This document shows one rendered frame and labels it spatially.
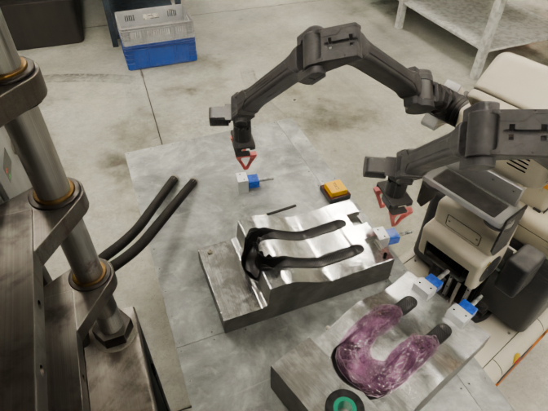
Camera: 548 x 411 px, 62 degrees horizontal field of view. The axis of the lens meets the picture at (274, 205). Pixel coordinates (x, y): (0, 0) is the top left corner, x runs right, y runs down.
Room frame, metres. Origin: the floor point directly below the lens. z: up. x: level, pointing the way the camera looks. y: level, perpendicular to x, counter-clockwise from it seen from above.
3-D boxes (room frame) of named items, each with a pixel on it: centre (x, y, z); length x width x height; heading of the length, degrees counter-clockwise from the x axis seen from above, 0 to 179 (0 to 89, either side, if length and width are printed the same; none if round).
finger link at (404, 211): (0.93, -0.35, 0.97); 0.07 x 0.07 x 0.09; 17
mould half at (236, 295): (0.85, -0.06, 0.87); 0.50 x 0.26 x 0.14; 112
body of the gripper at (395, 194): (0.96, -0.34, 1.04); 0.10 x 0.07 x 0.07; 17
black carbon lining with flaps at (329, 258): (0.84, -0.08, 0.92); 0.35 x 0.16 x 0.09; 112
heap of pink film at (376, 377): (0.56, -0.27, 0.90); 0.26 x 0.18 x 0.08; 130
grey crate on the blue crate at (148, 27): (3.86, 1.04, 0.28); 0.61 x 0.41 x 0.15; 110
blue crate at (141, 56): (3.86, 1.04, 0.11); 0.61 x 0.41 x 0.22; 110
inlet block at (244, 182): (1.22, 0.07, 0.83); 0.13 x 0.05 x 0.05; 105
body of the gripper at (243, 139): (1.21, 0.10, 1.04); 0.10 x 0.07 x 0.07; 14
